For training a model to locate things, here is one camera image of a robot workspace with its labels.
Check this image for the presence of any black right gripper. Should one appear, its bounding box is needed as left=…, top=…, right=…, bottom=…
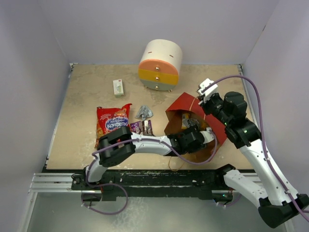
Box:
left=198, top=92, right=232, bottom=126

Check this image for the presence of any red brown paper bag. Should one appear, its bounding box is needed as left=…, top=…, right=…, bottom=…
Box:
left=164, top=92, right=227, bottom=163

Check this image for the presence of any dark brown candy packet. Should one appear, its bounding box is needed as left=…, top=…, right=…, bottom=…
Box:
left=142, top=120, right=154, bottom=136

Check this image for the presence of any silver foil snack packet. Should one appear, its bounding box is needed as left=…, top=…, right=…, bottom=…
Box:
left=135, top=105, right=154, bottom=121

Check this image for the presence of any red candy snack bag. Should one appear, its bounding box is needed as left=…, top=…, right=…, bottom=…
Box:
left=95, top=103, right=132, bottom=149

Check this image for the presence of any yellow candy packet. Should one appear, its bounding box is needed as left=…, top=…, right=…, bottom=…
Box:
left=197, top=119, right=209, bottom=131

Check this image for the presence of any purple candy packet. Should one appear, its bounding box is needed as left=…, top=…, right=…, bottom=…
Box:
left=130, top=121, right=143, bottom=134

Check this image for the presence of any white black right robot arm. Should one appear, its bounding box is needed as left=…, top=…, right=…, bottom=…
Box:
left=198, top=90, right=309, bottom=228

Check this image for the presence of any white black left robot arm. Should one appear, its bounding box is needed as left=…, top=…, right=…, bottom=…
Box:
left=82, top=126, right=208, bottom=189

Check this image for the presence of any round white mini drawer chest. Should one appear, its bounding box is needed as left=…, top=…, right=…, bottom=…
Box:
left=138, top=39, right=183, bottom=92

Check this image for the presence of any small white green box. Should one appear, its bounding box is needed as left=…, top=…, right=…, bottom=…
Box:
left=113, top=79, right=125, bottom=98

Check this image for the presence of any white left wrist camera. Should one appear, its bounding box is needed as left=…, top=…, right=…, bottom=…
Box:
left=200, top=127, right=216, bottom=144

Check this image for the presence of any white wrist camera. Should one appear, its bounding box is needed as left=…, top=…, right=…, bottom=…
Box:
left=197, top=78, right=218, bottom=102
left=200, top=127, right=216, bottom=144

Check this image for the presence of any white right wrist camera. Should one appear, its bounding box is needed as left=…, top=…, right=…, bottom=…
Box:
left=197, top=78, right=218, bottom=102

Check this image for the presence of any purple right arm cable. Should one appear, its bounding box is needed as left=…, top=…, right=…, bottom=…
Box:
left=204, top=74, right=309, bottom=224

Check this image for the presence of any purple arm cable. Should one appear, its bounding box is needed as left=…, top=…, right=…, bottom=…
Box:
left=85, top=129, right=218, bottom=187
left=204, top=74, right=309, bottom=224

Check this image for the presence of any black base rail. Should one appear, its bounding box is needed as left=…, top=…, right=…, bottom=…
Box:
left=71, top=164, right=234, bottom=201

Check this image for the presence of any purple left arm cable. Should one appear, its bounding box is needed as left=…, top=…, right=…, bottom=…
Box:
left=85, top=129, right=218, bottom=187

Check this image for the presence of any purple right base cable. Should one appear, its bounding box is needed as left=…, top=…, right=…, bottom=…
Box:
left=215, top=194, right=242, bottom=208

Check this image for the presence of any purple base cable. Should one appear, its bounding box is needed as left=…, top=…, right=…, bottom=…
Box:
left=215, top=194, right=242, bottom=208
left=81, top=182, right=129, bottom=215

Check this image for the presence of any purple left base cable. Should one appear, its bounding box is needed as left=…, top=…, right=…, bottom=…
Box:
left=81, top=182, right=129, bottom=215

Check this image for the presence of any aluminium side rail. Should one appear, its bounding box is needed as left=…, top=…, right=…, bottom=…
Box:
left=28, top=173, right=75, bottom=193

